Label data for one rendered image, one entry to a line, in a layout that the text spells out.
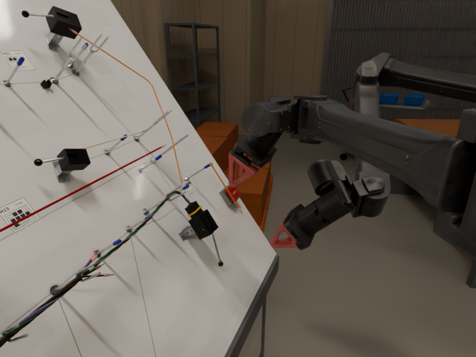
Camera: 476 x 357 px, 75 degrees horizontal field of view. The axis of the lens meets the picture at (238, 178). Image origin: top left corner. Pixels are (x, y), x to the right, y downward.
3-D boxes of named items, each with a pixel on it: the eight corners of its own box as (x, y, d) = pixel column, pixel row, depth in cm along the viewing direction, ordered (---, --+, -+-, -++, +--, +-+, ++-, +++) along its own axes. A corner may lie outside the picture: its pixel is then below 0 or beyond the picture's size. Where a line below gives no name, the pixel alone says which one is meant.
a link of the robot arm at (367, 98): (380, 60, 81) (372, 95, 90) (357, 60, 83) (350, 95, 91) (394, 193, 56) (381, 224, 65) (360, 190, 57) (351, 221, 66)
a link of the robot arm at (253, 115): (324, 142, 60) (329, 95, 57) (305, 154, 51) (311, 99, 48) (266, 134, 66) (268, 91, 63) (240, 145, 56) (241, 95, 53)
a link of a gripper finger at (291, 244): (258, 239, 70) (288, 218, 65) (268, 224, 76) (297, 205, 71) (278, 263, 70) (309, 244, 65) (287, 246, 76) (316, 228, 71)
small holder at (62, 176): (20, 163, 58) (35, 144, 55) (69, 161, 66) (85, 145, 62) (27, 185, 58) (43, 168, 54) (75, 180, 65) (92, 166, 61)
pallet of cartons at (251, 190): (281, 185, 373) (285, 124, 343) (260, 247, 260) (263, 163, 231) (210, 178, 394) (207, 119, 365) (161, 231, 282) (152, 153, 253)
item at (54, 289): (63, 290, 55) (105, 270, 47) (54, 298, 53) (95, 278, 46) (56, 282, 55) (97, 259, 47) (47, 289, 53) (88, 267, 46)
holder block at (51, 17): (8, 23, 69) (24, -7, 64) (59, 38, 78) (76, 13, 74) (13, 40, 68) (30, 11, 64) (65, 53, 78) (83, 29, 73)
